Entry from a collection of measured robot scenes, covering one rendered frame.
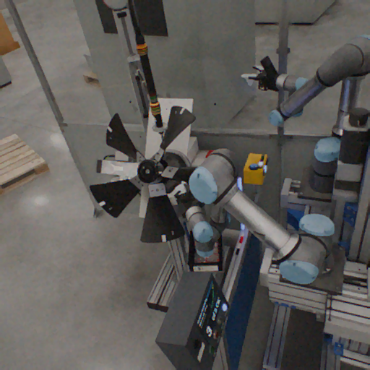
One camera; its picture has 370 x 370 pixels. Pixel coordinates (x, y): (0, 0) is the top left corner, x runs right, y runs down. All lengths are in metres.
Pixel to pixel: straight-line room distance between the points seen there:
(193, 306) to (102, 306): 1.73
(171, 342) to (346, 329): 0.67
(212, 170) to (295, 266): 0.41
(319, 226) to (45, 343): 2.10
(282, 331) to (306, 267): 1.09
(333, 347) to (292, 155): 1.12
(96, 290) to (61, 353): 0.49
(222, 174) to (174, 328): 0.50
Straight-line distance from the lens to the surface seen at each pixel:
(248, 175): 1.92
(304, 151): 2.38
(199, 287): 1.20
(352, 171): 1.47
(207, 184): 1.16
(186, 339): 1.11
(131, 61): 2.11
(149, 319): 2.67
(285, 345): 2.27
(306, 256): 1.26
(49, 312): 3.00
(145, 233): 1.78
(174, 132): 1.75
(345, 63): 1.56
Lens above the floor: 2.23
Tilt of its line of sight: 39 degrees down
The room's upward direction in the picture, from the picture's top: 11 degrees counter-clockwise
